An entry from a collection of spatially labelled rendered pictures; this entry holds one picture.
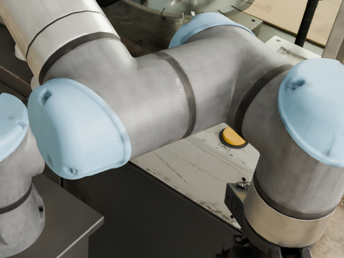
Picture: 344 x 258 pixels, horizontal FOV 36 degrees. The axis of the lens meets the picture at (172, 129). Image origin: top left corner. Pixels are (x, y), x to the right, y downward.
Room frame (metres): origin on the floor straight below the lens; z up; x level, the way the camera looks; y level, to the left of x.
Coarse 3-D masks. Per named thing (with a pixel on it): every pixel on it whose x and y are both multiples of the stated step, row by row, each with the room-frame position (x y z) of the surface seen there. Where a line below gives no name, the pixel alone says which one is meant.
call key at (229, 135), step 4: (228, 128) 0.68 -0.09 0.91; (224, 132) 0.67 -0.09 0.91; (228, 132) 0.67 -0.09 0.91; (232, 132) 0.67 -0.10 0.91; (224, 136) 0.66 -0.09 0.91; (228, 136) 0.66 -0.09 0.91; (232, 136) 0.66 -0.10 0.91; (236, 136) 0.66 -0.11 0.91; (228, 140) 0.65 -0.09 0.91; (232, 140) 0.65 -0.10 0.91; (236, 140) 0.65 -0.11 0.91; (240, 140) 0.65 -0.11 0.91; (244, 140) 0.66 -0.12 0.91; (232, 144) 0.65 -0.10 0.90; (236, 144) 0.65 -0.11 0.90; (240, 144) 0.65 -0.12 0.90
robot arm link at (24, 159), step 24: (0, 96) 0.58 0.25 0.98; (0, 120) 0.53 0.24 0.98; (24, 120) 0.54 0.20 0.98; (0, 144) 0.49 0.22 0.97; (24, 144) 0.52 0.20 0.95; (0, 168) 0.49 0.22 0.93; (24, 168) 0.51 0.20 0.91; (48, 168) 0.54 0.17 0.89; (0, 192) 0.49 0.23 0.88; (24, 192) 0.52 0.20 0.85
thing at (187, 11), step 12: (132, 0) 0.99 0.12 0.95; (144, 0) 0.99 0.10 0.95; (156, 0) 1.00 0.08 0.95; (168, 0) 1.01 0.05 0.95; (180, 0) 1.02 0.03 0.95; (192, 0) 1.03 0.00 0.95; (204, 0) 1.04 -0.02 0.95; (216, 0) 1.05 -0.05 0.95; (228, 0) 1.06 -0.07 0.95; (240, 0) 1.07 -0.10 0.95; (168, 12) 0.96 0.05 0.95; (180, 12) 0.97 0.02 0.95; (204, 12) 0.99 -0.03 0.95; (216, 12) 0.99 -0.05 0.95
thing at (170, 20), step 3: (162, 12) 1.11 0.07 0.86; (183, 12) 1.10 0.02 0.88; (183, 15) 1.10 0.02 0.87; (162, 18) 1.11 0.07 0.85; (165, 18) 1.10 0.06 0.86; (168, 18) 1.10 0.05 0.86; (171, 18) 1.09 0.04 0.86; (174, 18) 1.09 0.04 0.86; (177, 18) 1.10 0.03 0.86; (183, 18) 1.10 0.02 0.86; (168, 21) 1.10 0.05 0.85; (171, 21) 1.09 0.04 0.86; (174, 21) 1.09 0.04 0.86; (177, 21) 1.10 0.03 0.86; (180, 21) 1.10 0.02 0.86; (183, 21) 1.11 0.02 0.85
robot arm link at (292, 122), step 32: (320, 64) 0.34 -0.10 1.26; (256, 96) 0.34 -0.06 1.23; (288, 96) 0.31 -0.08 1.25; (320, 96) 0.30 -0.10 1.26; (256, 128) 0.32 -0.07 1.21; (288, 128) 0.30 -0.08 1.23; (320, 128) 0.29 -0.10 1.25; (288, 160) 0.29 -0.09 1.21; (320, 160) 0.28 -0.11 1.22; (288, 192) 0.29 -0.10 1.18; (320, 192) 0.29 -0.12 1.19
